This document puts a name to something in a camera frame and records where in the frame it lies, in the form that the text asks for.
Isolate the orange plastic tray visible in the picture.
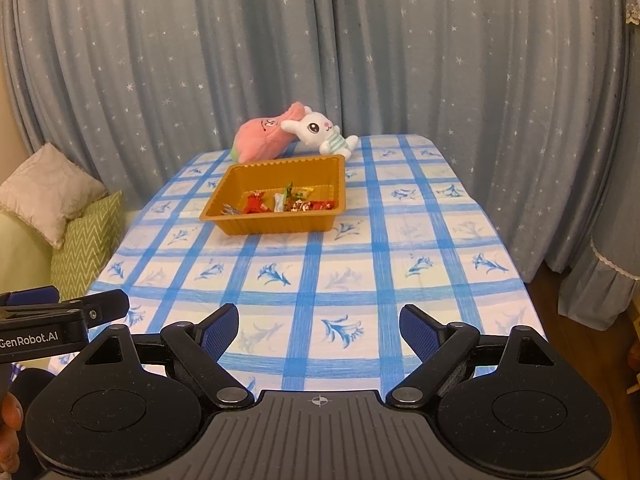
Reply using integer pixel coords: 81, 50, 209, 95
199, 155, 347, 236

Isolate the white rabbit plush toy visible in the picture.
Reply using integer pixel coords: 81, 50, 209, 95
280, 106, 359, 157

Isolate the beige cushion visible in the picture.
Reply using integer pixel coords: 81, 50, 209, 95
0, 142, 108, 250

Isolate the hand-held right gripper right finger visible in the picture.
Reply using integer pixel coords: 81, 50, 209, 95
386, 303, 563, 408

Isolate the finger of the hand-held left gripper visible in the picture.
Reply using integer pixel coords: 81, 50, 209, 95
60, 289, 130, 328
0, 286, 60, 308

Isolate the pink plush toy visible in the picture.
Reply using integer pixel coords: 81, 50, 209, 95
232, 102, 307, 163

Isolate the grey star print curtain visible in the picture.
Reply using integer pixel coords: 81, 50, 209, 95
0, 0, 640, 281

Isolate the green zigzag cushion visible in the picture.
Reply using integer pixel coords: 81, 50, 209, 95
50, 190, 126, 301

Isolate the person's left hand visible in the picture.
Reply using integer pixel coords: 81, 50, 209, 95
0, 394, 23, 466

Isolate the blue checked tablecloth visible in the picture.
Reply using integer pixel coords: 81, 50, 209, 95
50, 133, 548, 396

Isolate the long green sausage packet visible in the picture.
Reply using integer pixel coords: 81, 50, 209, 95
272, 182, 294, 212

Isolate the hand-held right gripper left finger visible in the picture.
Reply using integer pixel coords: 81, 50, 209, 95
75, 303, 253, 409

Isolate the lace trimmed grey curtain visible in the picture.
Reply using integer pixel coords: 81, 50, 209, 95
557, 200, 640, 331

